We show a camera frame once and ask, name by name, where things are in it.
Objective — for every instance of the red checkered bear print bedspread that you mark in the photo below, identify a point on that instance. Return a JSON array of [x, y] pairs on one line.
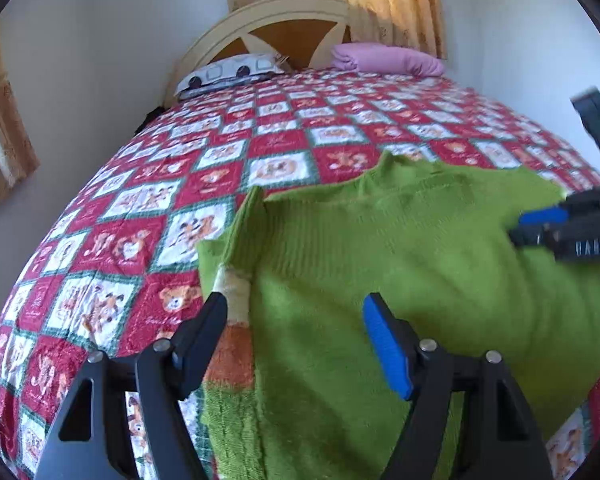
[[180, 170]]

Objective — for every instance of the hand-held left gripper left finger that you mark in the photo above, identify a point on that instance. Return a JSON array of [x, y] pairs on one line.
[[200, 340]]

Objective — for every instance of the cream wooden headboard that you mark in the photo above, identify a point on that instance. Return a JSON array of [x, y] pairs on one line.
[[215, 35]]

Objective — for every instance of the pink folded blanket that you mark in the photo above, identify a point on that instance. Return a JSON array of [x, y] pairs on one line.
[[390, 59]]

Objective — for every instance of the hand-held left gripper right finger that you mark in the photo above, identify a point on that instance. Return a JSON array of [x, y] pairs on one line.
[[385, 345]]

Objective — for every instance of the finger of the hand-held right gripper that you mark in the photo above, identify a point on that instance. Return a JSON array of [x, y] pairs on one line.
[[535, 237], [545, 217]]

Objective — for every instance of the white patterned pillow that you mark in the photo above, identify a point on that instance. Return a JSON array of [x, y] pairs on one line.
[[225, 74]]

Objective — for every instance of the green orange striped knit sweater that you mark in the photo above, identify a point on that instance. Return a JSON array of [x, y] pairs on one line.
[[380, 240]]

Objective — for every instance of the dark object beside bed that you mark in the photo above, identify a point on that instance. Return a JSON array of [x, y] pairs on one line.
[[147, 121]]

